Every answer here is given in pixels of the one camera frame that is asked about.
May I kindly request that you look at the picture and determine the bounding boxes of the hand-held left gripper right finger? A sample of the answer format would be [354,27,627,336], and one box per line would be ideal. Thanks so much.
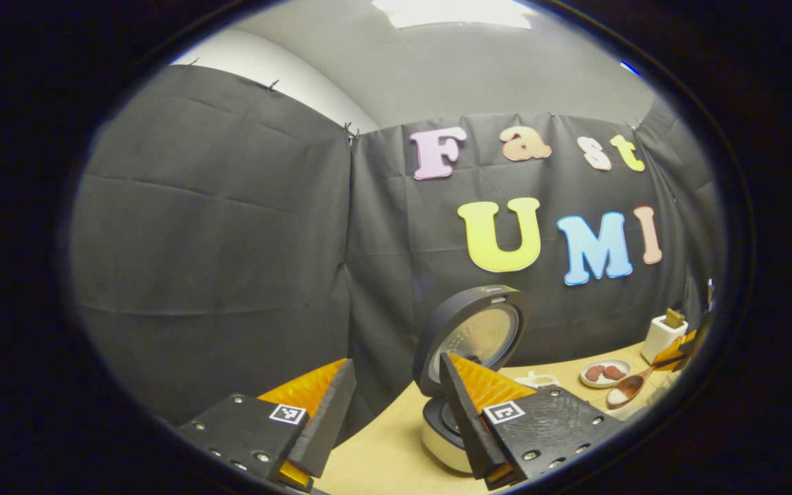
[439,352,627,490]

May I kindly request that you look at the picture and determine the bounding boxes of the large ceiling light panel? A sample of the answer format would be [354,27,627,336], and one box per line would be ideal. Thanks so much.
[372,0,535,30]

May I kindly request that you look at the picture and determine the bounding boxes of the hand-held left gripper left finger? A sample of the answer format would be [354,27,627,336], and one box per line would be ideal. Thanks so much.
[176,357,357,492]

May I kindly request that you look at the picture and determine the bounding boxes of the white round plate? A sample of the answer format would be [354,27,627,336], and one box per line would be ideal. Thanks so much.
[580,359,633,390]

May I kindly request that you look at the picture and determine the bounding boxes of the brown wooden spoon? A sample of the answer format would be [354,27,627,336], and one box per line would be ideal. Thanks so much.
[606,353,687,411]

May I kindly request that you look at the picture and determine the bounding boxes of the black backdrop cloth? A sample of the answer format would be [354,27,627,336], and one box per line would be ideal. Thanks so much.
[69,63,727,427]

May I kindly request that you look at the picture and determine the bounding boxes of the grey rice cooker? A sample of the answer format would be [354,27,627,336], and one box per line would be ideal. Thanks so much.
[413,285,531,475]

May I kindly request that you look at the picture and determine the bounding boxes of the white divided bean dish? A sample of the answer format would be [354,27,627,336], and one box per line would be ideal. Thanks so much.
[514,371,561,390]

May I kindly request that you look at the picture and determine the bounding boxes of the white toaster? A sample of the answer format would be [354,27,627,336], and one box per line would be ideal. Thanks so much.
[641,315,690,364]

